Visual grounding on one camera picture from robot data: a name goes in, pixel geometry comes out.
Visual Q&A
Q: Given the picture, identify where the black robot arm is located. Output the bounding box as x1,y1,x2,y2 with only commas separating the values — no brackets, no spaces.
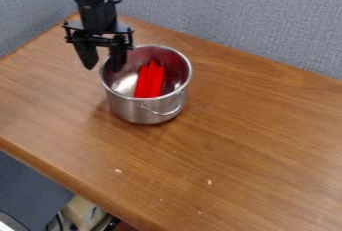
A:
63,0,134,72

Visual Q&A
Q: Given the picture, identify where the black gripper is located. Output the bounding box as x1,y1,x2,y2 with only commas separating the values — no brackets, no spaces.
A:
63,0,134,72

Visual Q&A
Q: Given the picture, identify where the metal pot with handle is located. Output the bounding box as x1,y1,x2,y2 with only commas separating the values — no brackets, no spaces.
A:
99,44,192,124

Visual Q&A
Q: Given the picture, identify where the red block object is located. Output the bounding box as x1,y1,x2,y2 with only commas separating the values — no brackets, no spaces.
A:
134,60,164,98

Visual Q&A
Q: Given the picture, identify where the beige box under table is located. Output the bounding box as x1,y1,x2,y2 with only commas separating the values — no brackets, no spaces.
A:
62,195,108,231

